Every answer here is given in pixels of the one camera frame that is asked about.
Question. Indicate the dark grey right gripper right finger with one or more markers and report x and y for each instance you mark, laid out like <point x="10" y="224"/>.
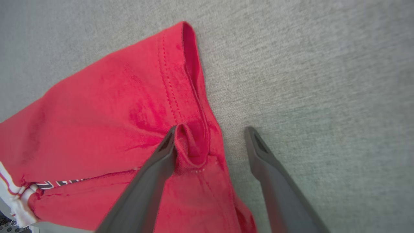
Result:
<point x="281" y="197"/>

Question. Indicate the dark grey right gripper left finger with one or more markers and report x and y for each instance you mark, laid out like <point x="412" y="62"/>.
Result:
<point x="145" y="194"/>

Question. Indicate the red and white jersey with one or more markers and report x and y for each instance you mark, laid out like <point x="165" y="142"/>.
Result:
<point x="97" y="113"/>

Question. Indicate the grey fabric sofa cushion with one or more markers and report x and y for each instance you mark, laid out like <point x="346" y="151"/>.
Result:
<point x="323" y="64"/>

